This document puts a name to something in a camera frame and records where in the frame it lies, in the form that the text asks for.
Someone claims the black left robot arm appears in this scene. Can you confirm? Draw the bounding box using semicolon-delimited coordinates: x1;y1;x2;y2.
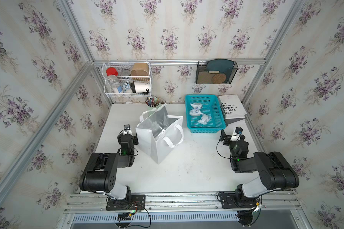
79;133;139;202

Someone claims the white insulated delivery bag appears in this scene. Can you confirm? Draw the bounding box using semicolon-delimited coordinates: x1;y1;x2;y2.
136;104;184;164

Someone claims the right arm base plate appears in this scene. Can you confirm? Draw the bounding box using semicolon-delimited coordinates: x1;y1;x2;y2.
217;192;260;209

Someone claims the teal plate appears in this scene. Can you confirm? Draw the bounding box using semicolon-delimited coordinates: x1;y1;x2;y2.
206;59;235;73

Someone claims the small circuit board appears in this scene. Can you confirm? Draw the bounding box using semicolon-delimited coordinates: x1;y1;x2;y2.
117;213;132;221

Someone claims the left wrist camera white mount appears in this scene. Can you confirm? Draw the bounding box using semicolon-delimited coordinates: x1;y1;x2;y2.
122;125;132;135

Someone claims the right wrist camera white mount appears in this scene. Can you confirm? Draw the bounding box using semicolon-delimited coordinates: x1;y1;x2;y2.
230;127;243;141

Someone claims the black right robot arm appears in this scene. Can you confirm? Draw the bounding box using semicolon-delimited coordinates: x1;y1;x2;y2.
219;127;300;206

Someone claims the teal plastic basket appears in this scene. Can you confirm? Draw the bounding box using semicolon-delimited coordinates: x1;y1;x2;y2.
185;94;226;134

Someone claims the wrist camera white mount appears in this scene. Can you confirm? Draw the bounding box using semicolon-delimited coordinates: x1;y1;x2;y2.
230;127;243;141
122;125;132;135

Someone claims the white book black text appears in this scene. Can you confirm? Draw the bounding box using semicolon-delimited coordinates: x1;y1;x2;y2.
218;94;247;119

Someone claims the black mesh wall holder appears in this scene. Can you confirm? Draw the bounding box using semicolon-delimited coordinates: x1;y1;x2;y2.
196;61;239;85

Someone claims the red lidded jar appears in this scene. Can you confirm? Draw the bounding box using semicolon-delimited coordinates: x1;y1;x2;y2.
106;67;118;76

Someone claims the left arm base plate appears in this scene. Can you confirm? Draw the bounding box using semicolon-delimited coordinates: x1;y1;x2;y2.
106;194;146;211

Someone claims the white ice pack bottom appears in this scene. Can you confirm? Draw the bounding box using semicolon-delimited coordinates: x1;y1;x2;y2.
198;114;212;125

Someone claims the green pencil cup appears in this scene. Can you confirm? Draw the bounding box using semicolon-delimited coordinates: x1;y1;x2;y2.
145;96;161;108

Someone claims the round cork coaster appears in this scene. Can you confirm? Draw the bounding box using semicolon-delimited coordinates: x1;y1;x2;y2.
212;73;226;84

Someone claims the white wire wall basket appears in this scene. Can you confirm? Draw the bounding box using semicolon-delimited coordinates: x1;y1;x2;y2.
102;61;152;98

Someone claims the white cylinder canister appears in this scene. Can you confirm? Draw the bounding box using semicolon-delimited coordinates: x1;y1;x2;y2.
131;81;151;94

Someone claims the clear plastic bottle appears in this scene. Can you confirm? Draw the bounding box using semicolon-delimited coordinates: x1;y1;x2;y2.
108;75;123;94

